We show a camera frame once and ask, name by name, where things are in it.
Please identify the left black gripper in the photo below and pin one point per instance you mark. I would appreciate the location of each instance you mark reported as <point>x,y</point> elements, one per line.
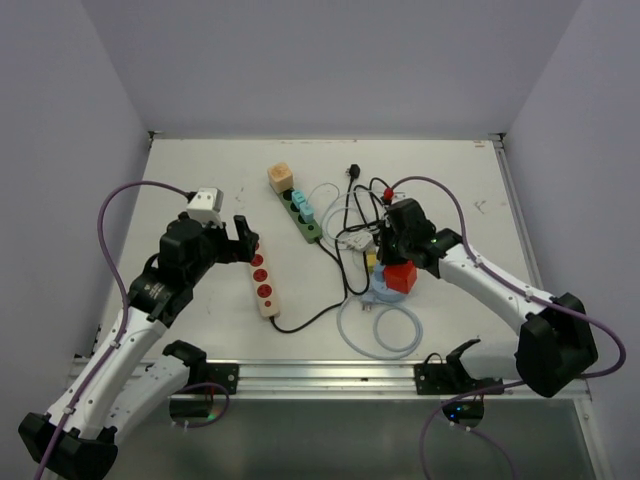
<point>234,251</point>

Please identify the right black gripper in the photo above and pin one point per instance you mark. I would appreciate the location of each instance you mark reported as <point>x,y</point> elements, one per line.
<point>385,256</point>

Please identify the yellow plug adapter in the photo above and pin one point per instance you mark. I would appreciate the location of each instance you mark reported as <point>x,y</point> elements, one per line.
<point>370,260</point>

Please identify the red cube socket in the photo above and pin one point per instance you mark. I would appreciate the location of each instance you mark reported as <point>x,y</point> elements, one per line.
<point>401,277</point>

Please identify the white charger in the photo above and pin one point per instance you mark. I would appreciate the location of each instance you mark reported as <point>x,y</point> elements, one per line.
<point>359,241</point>

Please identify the blue round socket base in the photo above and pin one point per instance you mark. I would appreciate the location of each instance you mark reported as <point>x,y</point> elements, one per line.
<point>379,288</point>

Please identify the beige red power strip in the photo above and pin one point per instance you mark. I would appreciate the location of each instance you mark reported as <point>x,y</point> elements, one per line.
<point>263,285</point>

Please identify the green power strip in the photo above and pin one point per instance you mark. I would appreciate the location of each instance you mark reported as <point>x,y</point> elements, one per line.
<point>308,228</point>

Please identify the orange cube adapter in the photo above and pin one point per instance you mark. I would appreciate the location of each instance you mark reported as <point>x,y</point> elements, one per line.
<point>280,177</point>

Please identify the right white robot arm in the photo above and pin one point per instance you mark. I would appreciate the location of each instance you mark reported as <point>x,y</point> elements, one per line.
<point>553,345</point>

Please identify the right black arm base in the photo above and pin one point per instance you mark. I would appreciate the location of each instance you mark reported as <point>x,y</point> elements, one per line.
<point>434,376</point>

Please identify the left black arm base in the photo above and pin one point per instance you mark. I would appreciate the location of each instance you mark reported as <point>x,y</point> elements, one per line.
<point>212,379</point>

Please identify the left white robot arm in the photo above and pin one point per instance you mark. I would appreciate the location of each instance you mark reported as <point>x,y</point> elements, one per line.
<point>78,436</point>

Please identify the black three-pin plug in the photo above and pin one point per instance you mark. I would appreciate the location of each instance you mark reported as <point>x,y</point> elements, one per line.
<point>353,171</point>

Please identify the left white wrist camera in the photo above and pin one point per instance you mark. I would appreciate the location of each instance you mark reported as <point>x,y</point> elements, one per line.
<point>204,206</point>

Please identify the aluminium front rail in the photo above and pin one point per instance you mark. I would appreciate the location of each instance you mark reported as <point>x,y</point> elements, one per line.
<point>306,380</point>

